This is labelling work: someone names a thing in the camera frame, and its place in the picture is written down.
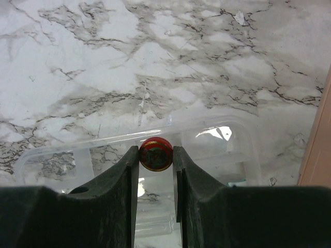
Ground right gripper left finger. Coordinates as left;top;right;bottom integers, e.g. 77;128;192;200
1;146;139;247

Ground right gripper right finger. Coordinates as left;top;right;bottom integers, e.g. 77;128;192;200
173;146;330;247

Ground clear box lid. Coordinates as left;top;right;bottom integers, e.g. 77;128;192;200
14;116;261;238

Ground small red balm tin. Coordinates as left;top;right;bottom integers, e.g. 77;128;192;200
139;137;173;172

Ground teal patterned sachet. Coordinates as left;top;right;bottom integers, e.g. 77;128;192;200
226;179;247;187

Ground orange plastic file rack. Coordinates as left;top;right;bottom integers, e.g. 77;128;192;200
298;75;330;187

